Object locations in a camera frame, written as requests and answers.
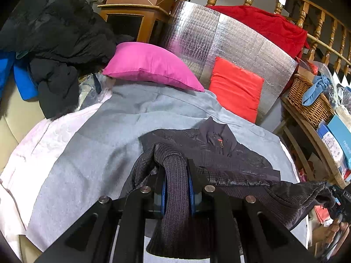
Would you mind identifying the light blue cloth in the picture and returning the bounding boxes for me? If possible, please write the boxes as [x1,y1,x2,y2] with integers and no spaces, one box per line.
[302,75,332,107]

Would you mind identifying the black puffer jacket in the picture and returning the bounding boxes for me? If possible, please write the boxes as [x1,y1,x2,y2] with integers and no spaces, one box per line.
[0,0,135,119]

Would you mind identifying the silver foil insulation mat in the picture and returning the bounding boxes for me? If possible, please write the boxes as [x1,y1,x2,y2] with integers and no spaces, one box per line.
[162,0,299,126]

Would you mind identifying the red bags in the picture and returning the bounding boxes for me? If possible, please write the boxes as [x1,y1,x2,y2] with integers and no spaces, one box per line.
[314,205,333,226]

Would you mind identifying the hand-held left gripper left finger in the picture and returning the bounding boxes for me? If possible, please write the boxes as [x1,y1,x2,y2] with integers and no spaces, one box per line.
[34,167,168,263]

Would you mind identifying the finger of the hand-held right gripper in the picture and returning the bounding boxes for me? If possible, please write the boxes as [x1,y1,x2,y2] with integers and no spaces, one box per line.
[326,193,343,217]

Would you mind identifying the teal cardboard box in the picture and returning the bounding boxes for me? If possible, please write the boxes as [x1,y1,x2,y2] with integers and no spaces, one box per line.
[326,114,351,170]

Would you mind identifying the pale pink bedsheet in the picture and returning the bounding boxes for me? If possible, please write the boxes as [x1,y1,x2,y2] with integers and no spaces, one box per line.
[0,90,113,261]

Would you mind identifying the wooden railing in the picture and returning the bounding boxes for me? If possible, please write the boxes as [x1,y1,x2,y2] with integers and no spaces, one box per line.
[174,0,351,74]

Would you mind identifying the pink pillow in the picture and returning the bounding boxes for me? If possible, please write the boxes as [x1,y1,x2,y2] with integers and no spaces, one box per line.
[102,42,206,93]

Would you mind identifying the person's right hand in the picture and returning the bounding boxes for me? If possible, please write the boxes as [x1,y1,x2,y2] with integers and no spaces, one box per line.
[311,220,350,261]

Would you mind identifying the dark quilted jacket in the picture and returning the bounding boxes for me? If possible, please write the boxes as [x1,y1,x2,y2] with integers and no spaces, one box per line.
[121,116,336,259]

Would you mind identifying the blue garment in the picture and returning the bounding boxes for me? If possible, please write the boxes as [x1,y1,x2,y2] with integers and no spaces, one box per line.
[0,51,39,102]

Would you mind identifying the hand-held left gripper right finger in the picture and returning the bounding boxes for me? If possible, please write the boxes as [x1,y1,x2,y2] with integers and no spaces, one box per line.
[188,159,310,263]

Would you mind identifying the white printed box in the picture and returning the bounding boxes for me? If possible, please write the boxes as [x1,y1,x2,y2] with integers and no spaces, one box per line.
[317,123,347,181]

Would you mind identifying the clear plastic bag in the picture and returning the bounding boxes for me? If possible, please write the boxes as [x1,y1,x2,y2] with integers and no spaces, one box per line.
[78,73,113,110]

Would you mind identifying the red quilted cloth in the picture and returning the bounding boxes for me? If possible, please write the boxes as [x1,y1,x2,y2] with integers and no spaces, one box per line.
[206,5,310,59]

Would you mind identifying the red cushion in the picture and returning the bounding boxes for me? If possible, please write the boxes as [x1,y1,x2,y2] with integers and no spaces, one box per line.
[208,57,265,124]

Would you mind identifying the wooden table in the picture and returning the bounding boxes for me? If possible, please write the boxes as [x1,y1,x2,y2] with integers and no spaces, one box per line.
[274,93,351,189]

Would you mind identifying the wicker basket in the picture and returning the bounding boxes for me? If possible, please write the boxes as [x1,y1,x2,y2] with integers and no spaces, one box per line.
[287,73,336,130]

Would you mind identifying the grey blanket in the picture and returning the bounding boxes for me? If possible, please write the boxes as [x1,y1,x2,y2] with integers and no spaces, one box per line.
[25,84,308,263]

